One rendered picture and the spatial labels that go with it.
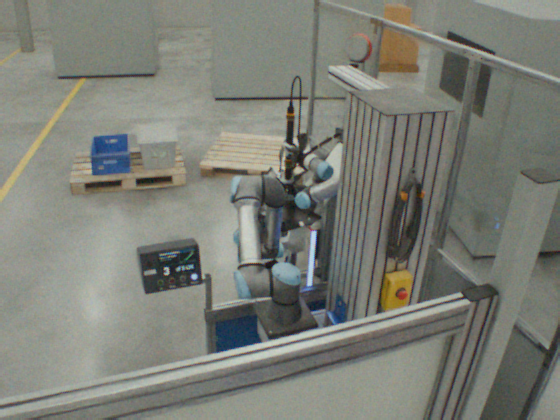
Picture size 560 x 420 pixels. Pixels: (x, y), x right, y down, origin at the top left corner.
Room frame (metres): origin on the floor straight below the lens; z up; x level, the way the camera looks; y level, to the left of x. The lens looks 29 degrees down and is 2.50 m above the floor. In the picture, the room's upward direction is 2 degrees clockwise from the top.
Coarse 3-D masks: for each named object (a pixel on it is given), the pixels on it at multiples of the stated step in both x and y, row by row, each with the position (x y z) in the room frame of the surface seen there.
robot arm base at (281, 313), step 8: (272, 304) 1.71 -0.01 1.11; (280, 304) 1.69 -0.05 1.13; (288, 304) 1.69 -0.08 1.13; (296, 304) 1.71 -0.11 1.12; (272, 312) 1.69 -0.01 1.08; (280, 312) 1.68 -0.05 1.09; (288, 312) 1.68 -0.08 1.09; (296, 312) 1.69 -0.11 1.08; (272, 320) 1.68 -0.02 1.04; (280, 320) 1.67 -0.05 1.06; (288, 320) 1.67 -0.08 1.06; (296, 320) 1.68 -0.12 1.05
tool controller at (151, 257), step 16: (176, 240) 1.98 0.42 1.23; (192, 240) 1.97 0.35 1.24; (144, 256) 1.83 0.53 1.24; (160, 256) 1.85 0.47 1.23; (176, 256) 1.87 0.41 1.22; (192, 256) 1.89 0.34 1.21; (144, 272) 1.81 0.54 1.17; (176, 272) 1.85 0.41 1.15; (192, 272) 1.87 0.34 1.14; (144, 288) 1.79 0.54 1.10; (160, 288) 1.81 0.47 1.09; (176, 288) 1.83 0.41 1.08
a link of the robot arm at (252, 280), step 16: (240, 176) 2.06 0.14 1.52; (256, 176) 2.06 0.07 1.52; (240, 192) 1.99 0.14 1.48; (256, 192) 2.00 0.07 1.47; (240, 208) 1.95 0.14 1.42; (256, 208) 1.97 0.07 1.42; (240, 224) 1.90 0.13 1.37; (256, 224) 1.90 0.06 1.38; (240, 240) 1.85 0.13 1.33; (256, 240) 1.84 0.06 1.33; (256, 256) 1.78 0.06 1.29; (240, 272) 1.72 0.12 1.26; (256, 272) 1.71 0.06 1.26; (240, 288) 1.66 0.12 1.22; (256, 288) 1.67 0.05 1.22
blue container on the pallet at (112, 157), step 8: (96, 136) 5.40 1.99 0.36; (104, 136) 5.42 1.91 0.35; (112, 136) 5.44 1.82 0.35; (120, 136) 5.47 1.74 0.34; (128, 136) 5.41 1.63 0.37; (96, 144) 5.39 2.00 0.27; (104, 144) 5.42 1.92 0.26; (112, 144) 5.44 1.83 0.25; (120, 144) 5.46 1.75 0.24; (128, 144) 5.21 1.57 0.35; (96, 152) 5.39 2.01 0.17; (104, 152) 5.41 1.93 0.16; (112, 152) 5.43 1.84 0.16; (120, 152) 5.43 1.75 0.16; (128, 152) 4.98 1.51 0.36; (96, 160) 4.84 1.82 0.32; (104, 160) 4.86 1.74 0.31; (112, 160) 5.21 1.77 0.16; (120, 160) 4.91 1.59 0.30; (128, 160) 4.94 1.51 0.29; (96, 168) 4.84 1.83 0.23; (104, 168) 4.86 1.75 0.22; (112, 168) 4.89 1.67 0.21; (120, 168) 4.91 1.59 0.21; (128, 168) 4.92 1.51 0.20
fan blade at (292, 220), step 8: (288, 208) 2.39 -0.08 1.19; (296, 208) 2.39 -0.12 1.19; (288, 216) 2.33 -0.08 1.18; (296, 216) 2.32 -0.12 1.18; (304, 216) 2.32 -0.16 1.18; (312, 216) 2.32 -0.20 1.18; (320, 216) 2.31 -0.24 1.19; (288, 224) 2.27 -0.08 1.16; (296, 224) 2.27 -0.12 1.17; (304, 224) 2.26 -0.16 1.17
